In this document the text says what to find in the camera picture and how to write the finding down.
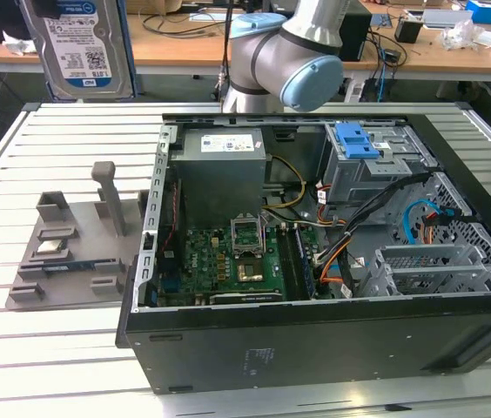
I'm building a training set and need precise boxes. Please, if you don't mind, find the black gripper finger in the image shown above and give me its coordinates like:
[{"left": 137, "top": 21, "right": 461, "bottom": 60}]
[{"left": 31, "top": 0, "right": 62, "bottom": 20}]

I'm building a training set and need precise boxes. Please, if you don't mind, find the hard disk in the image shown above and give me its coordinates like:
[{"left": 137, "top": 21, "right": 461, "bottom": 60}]
[{"left": 18, "top": 0, "right": 138, "bottom": 103}]

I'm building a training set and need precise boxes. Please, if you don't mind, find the orange black power wire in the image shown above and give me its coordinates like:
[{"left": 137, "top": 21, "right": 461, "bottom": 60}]
[{"left": 417, "top": 211, "right": 439, "bottom": 246}]

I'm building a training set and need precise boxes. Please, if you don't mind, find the grey metal disk bay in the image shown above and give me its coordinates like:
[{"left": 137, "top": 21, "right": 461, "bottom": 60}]
[{"left": 360, "top": 243, "right": 491, "bottom": 300}]

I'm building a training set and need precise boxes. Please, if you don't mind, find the crumpled white paper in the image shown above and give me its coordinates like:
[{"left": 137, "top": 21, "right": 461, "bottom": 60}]
[{"left": 1, "top": 30, "right": 43, "bottom": 57}]

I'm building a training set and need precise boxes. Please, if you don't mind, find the silver CPU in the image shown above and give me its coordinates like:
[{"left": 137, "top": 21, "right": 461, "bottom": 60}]
[{"left": 36, "top": 239, "right": 69, "bottom": 255}]

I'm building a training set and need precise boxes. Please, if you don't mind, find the grey parts rack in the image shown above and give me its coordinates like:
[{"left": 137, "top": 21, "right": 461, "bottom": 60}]
[{"left": 5, "top": 159, "right": 149, "bottom": 313}]

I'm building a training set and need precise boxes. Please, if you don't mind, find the grey power supply unit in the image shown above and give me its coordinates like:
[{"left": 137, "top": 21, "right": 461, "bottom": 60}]
[{"left": 169, "top": 128, "right": 269, "bottom": 219}]

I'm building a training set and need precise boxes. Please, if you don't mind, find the green motherboard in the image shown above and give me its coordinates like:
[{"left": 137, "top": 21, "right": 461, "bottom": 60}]
[{"left": 153, "top": 225, "right": 321, "bottom": 308}]

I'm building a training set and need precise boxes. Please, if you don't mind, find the black desktop tower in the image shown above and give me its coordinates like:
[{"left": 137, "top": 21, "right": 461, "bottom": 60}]
[{"left": 340, "top": 10, "right": 374, "bottom": 63}]

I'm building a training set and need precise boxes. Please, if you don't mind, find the metal socket cover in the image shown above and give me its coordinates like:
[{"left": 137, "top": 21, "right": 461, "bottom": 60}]
[{"left": 229, "top": 215, "right": 266, "bottom": 257}]

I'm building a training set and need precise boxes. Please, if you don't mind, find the white power adapter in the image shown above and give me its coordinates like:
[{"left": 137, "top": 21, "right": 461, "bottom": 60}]
[{"left": 343, "top": 80, "right": 367, "bottom": 104}]

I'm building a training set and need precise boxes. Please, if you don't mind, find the CPU socket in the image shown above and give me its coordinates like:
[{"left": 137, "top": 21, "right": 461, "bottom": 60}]
[{"left": 232, "top": 256, "right": 271, "bottom": 287}]

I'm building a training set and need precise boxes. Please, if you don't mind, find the blue plastic drive latch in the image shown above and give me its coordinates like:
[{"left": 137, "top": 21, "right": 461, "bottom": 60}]
[{"left": 334, "top": 123, "right": 380, "bottom": 160}]

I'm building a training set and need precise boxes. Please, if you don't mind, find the black RAM slot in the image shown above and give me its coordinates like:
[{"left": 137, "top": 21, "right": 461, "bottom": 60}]
[{"left": 277, "top": 226, "right": 306, "bottom": 302}]

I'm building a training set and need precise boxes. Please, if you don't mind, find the grey metal drive cage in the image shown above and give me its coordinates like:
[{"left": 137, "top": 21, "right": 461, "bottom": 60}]
[{"left": 319, "top": 121, "right": 439, "bottom": 219}]

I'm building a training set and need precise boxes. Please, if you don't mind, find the black graphics card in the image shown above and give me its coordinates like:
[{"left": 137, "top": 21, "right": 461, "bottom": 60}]
[{"left": 208, "top": 290, "right": 288, "bottom": 307}]

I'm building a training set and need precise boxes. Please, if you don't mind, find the bluish RAM slot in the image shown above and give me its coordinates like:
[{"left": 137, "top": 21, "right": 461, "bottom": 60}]
[{"left": 293, "top": 226, "right": 319, "bottom": 300}]

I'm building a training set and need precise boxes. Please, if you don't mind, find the flat grey box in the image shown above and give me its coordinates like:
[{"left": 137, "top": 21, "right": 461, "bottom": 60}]
[{"left": 421, "top": 8, "right": 475, "bottom": 30}]

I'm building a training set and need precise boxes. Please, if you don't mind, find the clear plastic bag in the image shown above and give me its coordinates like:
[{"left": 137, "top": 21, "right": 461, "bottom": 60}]
[{"left": 439, "top": 19, "right": 491, "bottom": 51}]

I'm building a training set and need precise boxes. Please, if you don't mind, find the black open PC case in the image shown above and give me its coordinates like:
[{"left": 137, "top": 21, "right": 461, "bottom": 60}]
[{"left": 115, "top": 111, "right": 491, "bottom": 395}]

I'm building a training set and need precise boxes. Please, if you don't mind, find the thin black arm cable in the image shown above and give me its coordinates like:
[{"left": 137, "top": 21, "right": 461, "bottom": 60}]
[{"left": 219, "top": 0, "right": 235, "bottom": 104}]

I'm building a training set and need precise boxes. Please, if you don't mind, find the thin red wire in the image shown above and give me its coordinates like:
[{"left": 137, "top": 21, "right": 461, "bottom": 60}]
[{"left": 160, "top": 178, "right": 184, "bottom": 262}]

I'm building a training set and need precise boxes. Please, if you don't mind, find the yellow black wire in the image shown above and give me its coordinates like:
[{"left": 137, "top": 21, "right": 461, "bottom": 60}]
[{"left": 262, "top": 154, "right": 308, "bottom": 211}]

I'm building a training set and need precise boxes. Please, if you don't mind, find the black sleeved cable bundle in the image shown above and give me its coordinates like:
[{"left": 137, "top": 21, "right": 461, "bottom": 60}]
[{"left": 314, "top": 172, "right": 432, "bottom": 267}]

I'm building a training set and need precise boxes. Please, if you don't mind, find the orange wire bundle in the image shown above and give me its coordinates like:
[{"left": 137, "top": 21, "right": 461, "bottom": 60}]
[{"left": 319, "top": 245, "right": 353, "bottom": 287}]

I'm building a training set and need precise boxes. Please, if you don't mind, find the blue flat wire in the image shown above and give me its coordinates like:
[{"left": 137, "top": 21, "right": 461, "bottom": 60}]
[{"left": 402, "top": 198, "right": 463, "bottom": 246}]

